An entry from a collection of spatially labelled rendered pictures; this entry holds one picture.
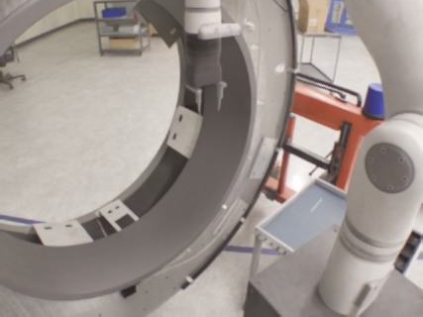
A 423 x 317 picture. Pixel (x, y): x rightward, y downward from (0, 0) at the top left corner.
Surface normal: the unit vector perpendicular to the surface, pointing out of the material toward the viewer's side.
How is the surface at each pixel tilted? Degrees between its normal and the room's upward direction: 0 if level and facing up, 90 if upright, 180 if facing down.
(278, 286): 0
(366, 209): 91
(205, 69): 87
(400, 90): 107
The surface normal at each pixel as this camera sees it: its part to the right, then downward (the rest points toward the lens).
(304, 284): 0.00, -0.84
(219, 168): -0.61, -0.15
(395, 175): -0.74, 0.38
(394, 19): -0.29, 0.72
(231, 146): -0.68, 0.07
